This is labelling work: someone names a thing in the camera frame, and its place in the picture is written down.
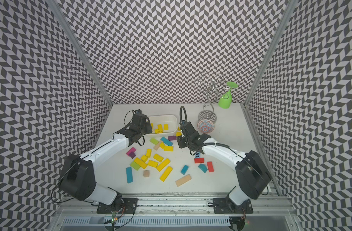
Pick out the yellow rectangular block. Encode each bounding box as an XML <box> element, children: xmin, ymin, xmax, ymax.
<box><xmin>158</xmin><ymin>124</ymin><xmax>163</xmax><ymax>133</ymax></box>

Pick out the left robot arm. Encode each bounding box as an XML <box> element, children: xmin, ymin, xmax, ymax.
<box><xmin>57</xmin><ymin>109</ymin><xmax>152</xmax><ymax>205</ymax></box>

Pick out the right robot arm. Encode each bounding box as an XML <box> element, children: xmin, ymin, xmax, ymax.
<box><xmin>177</xmin><ymin>120</ymin><xmax>272</xmax><ymax>206</ymax></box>

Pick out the teal block back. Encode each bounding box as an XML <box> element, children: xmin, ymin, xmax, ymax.
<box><xmin>161</xmin><ymin>137</ymin><xmax>173</xmax><ymax>146</ymax></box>

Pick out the light green block back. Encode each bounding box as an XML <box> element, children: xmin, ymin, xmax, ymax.
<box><xmin>150</xmin><ymin>138</ymin><xmax>159</xmax><ymax>145</ymax></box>

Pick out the light green block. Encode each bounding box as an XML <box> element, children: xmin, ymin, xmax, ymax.
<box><xmin>150</xmin><ymin>138</ymin><xmax>159</xmax><ymax>145</ymax></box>
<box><xmin>130</xmin><ymin>161</ymin><xmax>141</xmax><ymax>171</ymax></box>

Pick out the yellow block middle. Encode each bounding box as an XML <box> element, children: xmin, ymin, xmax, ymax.
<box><xmin>164</xmin><ymin>146</ymin><xmax>174</xmax><ymax>152</ymax></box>

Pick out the red flat block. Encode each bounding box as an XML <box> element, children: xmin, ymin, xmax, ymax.
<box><xmin>194</xmin><ymin>158</ymin><xmax>205</xmax><ymax>164</ymax></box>

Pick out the white plastic tray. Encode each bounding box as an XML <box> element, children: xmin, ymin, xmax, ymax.
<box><xmin>146</xmin><ymin>115</ymin><xmax>178</xmax><ymax>137</ymax></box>

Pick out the magenta block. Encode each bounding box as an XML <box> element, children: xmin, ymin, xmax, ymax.
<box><xmin>126</xmin><ymin>147</ymin><xmax>136</xmax><ymax>156</ymax></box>

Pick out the natural wood block back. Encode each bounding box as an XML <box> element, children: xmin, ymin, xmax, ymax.
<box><xmin>153</xmin><ymin>141</ymin><xmax>163</xmax><ymax>150</ymax></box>

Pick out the dark purple block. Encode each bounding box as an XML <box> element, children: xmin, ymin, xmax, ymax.
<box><xmin>128</xmin><ymin>152</ymin><xmax>136</xmax><ymax>159</ymax></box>

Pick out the small teal block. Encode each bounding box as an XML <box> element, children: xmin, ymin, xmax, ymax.
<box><xmin>180</xmin><ymin>165</ymin><xmax>189</xmax><ymax>175</ymax></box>

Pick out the teal wedge block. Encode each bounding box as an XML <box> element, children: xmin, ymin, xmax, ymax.
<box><xmin>198</xmin><ymin>164</ymin><xmax>208</xmax><ymax>173</ymax></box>

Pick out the red upright block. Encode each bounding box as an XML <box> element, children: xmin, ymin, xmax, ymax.
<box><xmin>207</xmin><ymin>161</ymin><xmax>214</xmax><ymax>172</ymax></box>

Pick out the light green block front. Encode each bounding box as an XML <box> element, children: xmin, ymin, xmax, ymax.
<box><xmin>130</xmin><ymin>161</ymin><xmax>141</xmax><ymax>171</ymax></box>

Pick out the long natural wood block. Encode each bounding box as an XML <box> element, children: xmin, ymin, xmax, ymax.
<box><xmin>176</xmin><ymin>174</ymin><xmax>191</xmax><ymax>187</ymax></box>

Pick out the long yellow block front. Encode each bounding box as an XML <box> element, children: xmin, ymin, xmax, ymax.
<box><xmin>160</xmin><ymin>166</ymin><xmax>173</xmax><ymax>182</ymax></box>

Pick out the small natural wood cube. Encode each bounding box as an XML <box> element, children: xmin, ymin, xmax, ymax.
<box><xmin>143</xmin><ymin>170</ymin><xmax>150</xmax><ymax>178</ymax></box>

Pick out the green plastic goblet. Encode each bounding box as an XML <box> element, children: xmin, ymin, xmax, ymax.
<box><xmin>218</xmin><ymin>81</ymin><xmax>239</xmax><ymax>109</ymax></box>

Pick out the long teal block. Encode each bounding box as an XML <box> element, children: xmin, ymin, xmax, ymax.
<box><xmin>126</xmin><ymin>167</ymin><xmax>134</xmax><ymax>183</ymax></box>

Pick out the metal wire cup rack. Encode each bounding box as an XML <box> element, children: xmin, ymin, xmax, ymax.
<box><xmin>197</xmin><ymin>72</ymin><xmax>224</xmax><ymax>123</ymax></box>

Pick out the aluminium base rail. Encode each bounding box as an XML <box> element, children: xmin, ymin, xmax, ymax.
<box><xmin>54</xmin><ymin>192</ymin><xmax>297</xmax><ymax>216</ymax></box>

